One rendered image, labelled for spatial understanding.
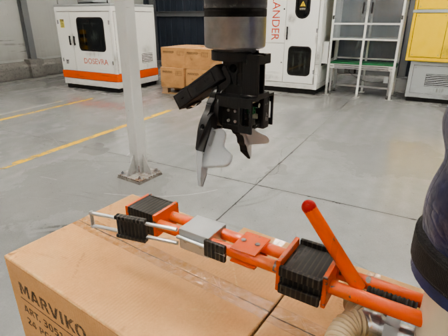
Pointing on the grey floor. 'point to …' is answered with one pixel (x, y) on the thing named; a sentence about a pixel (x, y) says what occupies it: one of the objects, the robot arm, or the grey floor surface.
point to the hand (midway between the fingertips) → (223, 171)
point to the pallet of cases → (184, 65)
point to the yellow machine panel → (428, 53)
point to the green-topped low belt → (345, 66)
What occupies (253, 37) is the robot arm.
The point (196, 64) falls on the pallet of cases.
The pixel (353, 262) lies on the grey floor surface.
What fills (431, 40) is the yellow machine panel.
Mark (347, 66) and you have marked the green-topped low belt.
